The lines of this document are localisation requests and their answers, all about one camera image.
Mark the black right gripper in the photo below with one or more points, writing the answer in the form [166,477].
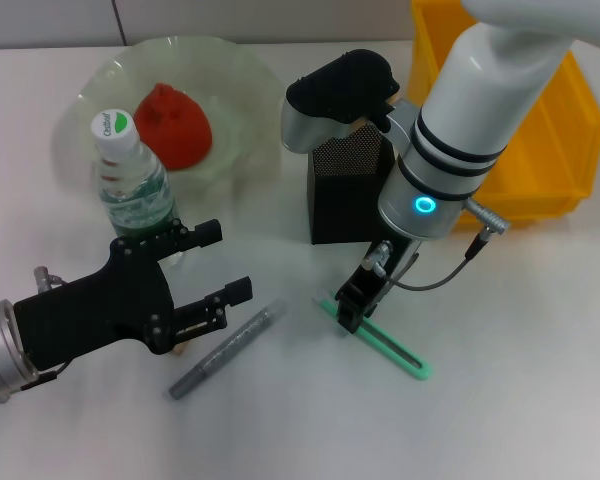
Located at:
[370,290]

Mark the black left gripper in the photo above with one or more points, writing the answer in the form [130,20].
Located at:
[95,310]

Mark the green utility knife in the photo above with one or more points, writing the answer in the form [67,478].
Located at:
[405,362]

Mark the clear water bottle green label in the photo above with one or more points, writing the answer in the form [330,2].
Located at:
[130,190]

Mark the red-orange plush orange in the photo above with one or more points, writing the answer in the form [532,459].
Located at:
[180,130]

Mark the silver glitter pen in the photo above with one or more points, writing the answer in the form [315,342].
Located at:
[225,350]

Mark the beige eraser with barcode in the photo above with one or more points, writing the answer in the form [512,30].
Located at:
[180,349]

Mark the black mesh pen holder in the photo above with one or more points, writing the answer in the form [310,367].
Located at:
[340,210]

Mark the green glass fruit plate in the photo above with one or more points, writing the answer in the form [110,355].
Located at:
[240,90]

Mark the yellow plastic bin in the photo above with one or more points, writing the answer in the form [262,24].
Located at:
[555,150]

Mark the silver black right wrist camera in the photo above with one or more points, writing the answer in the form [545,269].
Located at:
[340,85]

